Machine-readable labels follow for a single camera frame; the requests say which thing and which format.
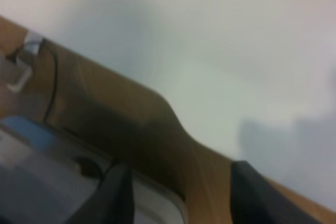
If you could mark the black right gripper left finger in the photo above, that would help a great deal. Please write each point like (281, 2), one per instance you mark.
(113, 202)

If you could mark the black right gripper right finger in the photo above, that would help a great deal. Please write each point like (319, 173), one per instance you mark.
(254, 200)

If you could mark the white base platform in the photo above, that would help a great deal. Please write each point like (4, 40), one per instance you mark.
(47, 175)

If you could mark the white power strip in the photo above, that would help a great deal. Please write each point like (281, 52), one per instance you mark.
(17, 66)

